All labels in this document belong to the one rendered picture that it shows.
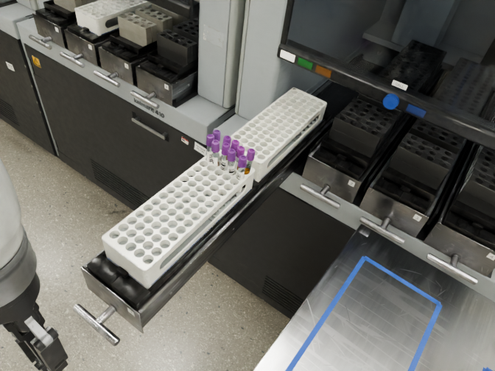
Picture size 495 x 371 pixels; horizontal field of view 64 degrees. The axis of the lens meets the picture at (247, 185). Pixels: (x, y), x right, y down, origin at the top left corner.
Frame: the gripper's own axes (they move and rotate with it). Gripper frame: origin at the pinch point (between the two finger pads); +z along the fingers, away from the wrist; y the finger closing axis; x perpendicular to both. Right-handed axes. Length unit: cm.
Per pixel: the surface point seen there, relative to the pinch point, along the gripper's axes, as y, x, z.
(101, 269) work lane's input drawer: 3.2, -13.4, -2.0
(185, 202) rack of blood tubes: 0.4, -30.6, -5.8
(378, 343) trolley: -38.5, -30.3, -2.4
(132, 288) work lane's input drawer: -3.1, -14.2, -2.0
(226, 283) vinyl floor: 10, -66, 79
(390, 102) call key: -20, -68, -19
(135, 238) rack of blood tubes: 0.8, -19.2, -6.6
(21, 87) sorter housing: 117, -63, 36
